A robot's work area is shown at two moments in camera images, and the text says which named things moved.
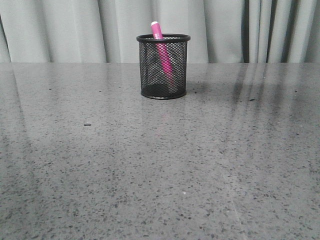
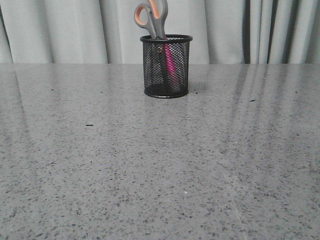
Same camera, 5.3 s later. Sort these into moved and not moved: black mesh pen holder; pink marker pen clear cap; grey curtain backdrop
Moved: pink marker pen clear cap
Not moved: grey curtain backdrop; black mesh pen holder
